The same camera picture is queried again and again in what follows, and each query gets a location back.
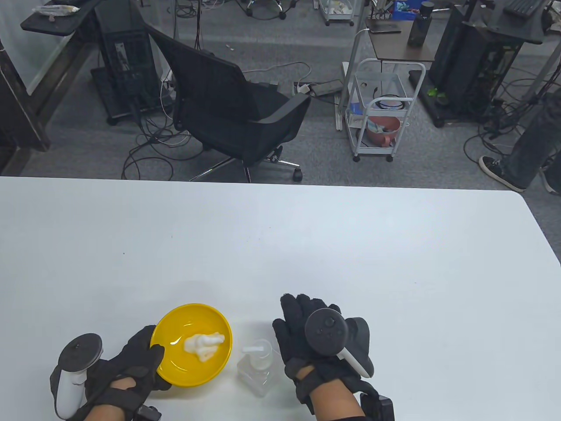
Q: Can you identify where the person's right hand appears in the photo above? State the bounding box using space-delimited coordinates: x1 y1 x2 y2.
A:
272 293 380 415

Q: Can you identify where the person's left hand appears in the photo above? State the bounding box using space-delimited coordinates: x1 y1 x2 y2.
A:
49 325 172 421

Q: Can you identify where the yellow bowl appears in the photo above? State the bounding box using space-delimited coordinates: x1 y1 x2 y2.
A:
150 303 233 387

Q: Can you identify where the clear foam dish soap pump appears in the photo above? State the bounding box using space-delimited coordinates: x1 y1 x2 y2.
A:
237 339 273 397

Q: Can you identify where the person's right forearm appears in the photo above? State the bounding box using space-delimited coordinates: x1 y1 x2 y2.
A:
308 381 366 421

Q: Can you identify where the person's left forearm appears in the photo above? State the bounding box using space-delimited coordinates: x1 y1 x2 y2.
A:
85 403 136 421

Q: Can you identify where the white soap foam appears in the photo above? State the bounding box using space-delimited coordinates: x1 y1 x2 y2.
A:
183 333 225 362

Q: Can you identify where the grey white right hand controller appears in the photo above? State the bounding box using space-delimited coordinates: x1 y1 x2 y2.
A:
305 308 375 378

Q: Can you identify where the grey white hand controller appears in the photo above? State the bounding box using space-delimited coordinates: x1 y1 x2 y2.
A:
53 333 103 419
305 308 375 378

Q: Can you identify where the grey white left hand controller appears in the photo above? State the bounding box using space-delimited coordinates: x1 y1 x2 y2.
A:
53 333 103 419

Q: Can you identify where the white rolling cart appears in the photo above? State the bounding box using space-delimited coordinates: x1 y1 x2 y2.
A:
345 59 426 163

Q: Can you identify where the pink plastic bucket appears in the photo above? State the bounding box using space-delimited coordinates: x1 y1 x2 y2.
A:
366 115 402 148

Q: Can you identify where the black power strip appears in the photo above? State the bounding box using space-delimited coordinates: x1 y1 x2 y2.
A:
293 80 342 97

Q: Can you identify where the black office chair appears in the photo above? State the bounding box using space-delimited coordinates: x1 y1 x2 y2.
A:
144 22 312 183

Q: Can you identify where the brown side table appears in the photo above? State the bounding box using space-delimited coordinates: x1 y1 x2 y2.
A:
366 18 437 62

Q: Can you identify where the black computer tower on stand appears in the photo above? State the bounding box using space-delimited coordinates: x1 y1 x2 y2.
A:
91 0 176 126

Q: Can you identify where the large black computer rack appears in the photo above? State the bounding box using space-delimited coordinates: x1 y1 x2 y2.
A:
429 4 522 128

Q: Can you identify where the black drink bottle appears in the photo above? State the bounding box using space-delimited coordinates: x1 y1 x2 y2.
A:
407 1 434 47

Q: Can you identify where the office chair wheel base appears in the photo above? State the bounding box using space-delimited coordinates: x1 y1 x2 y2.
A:
243 0 301 20

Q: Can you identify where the blue storage box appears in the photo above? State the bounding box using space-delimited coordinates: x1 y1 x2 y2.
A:
391 0 417 21

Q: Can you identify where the black desk with packet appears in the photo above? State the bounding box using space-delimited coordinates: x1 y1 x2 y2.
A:
21 0 103 36

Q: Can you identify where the white plastic packet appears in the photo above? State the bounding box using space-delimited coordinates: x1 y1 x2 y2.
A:
32 4 81 18

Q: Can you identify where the black desk with keyboard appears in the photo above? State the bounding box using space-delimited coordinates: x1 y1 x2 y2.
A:
482 0 553 44

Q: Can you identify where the black keyboard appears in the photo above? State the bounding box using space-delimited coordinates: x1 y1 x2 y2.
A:
503 0 550 18

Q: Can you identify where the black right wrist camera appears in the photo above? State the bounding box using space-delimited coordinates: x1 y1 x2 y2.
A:
359 392 395 421

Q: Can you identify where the tangle of black floor cables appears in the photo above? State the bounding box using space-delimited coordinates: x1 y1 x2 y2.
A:
460 66 561 166
122 101 206 180

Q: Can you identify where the dark wooden frame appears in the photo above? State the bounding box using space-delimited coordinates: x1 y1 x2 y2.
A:
0 37 51 175

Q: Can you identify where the small white wire cart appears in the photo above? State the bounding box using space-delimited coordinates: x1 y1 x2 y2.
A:
318 0 355 27

